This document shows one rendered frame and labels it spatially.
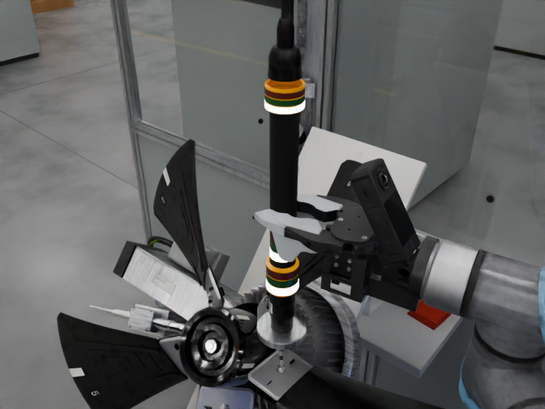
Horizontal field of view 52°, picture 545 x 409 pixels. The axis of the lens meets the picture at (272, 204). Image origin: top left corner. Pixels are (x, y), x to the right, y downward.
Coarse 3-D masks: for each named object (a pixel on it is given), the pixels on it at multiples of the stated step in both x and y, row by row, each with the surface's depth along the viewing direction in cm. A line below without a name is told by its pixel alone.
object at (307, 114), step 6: (306, 78) 128; (306, 84) 127; (312, 84) 127; (306, 90) 124; (312, 90) 124; (306, 96) 121; (312, 96) 121; (306, 102) 121; (312, 102) 121; (306, 108) 121; (312, 108) 121; (306, 114) 122; (312, 114) 122; (306, 120) 123; (312, 120) 123; (306, 126) 124; (312, 126) 124
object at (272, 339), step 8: (296, 312) 80; (264, 320) 79; (296, 320) 79; (304, 320) 79; (264, 328) 77; (296, 328) 77; (304, 328) 77; (264, 336) 76; (272, 336) 76; (280, 336) 76; (288, 336) 76; (296, 336) 76; (304, 336) 77; (264, 344) 76; (272, 344) 75; (280, 344) 75; (288, 344) 75; (296, 344) 76
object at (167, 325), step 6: (90, 306) 116; (114, 312) 111; (120, 312) 111; (126, 312) 110; (126, 318) 110; (156, 318) 106; (162, 318) 105; (156, 324) 105; (162, 324) 104; (168, 324) 104; (174, 324) 103; (180, 324) 103; (168, 330) 104; (174, 330) 103; (180, 330) 102
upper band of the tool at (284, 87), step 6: (264, 84) 59; (270, 84) 61; (276, 84) 61; (282, 84) 61; (288, 84) 61; (294, 84) 61; (300, 84) 60; (270, 90) 58; (276, 90) 57; (282, 90) 57; (288, 90) 57; (294, 90) 57; (300, 90) 58; (282, 114) 59; (288, 114) 59
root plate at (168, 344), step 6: (180, 336) 90; (162, 342) 91; (168, 342) 91; (174, 342) 91; (162, 348) 92; (168, 348) 92; (174, 348) 92; (168, 354) 93; (174, 354) 93; (174, 360) 94; (180, 360) 93; (180, 366) 94
